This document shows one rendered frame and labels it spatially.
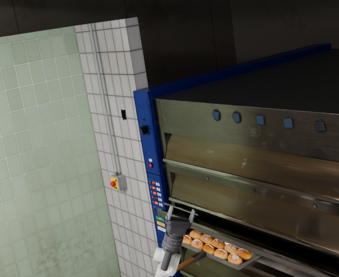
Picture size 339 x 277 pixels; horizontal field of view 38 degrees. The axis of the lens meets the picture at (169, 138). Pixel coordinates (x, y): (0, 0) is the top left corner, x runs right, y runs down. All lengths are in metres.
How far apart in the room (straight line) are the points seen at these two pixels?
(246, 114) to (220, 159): 0.35
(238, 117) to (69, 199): 1.74
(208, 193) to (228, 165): 0.30
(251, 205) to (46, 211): 1.67
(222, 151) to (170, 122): 0.43
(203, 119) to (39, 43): 1.42
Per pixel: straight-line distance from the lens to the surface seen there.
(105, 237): 4.10
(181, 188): 3.12
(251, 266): 2.91
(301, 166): 2.40
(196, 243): 3.11
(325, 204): 2.38
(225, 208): 2.85
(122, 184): 3.64
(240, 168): 2.65
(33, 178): 3.69
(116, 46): 3.32
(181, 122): 2.92
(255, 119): 2.49
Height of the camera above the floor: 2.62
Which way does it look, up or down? 15 degrees down
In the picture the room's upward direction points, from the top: 8 degrees counter-clockwise
